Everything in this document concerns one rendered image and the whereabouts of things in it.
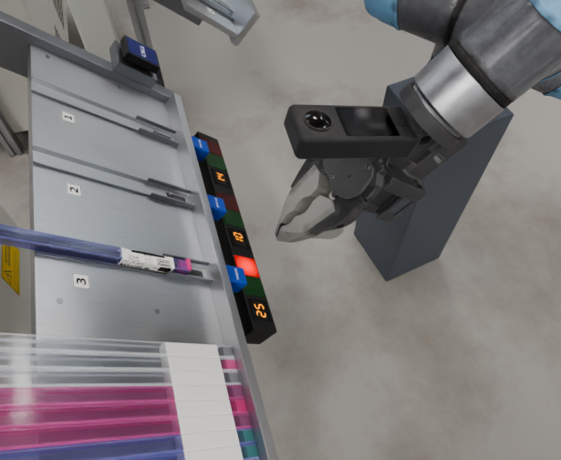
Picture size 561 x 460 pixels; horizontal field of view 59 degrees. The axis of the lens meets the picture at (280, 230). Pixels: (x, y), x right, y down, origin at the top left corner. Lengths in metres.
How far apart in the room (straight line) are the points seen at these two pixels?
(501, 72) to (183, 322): 0.37
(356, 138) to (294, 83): 1.49
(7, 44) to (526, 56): 0.56
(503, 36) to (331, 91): 1.47
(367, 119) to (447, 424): 0.97
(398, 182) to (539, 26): 0.17
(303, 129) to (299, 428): 0.93
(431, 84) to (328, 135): 0.10
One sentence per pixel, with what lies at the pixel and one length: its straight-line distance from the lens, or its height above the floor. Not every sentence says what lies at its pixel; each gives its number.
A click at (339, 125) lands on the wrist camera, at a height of 0.92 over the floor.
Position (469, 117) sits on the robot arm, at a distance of 0.45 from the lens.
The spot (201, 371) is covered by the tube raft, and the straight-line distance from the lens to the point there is 0.49.
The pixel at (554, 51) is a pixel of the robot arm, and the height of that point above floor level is 0.98.
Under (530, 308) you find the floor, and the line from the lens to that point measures 1.50.
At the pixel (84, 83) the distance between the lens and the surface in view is 0.69.
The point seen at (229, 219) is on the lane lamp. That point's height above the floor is 0.66.
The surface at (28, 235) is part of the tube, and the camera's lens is 0.48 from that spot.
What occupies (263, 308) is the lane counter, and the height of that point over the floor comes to 0.65.
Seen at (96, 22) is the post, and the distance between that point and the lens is 1.00.
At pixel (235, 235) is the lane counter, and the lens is 0.67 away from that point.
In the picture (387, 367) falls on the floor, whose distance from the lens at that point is 1.31.
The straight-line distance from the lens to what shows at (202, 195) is 0.62.
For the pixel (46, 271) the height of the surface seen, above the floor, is 0.84.
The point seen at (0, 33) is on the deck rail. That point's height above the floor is 0.87.
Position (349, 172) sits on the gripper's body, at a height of 0.86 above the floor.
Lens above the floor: 1.22
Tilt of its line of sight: 56 degrees down
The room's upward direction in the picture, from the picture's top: straight up
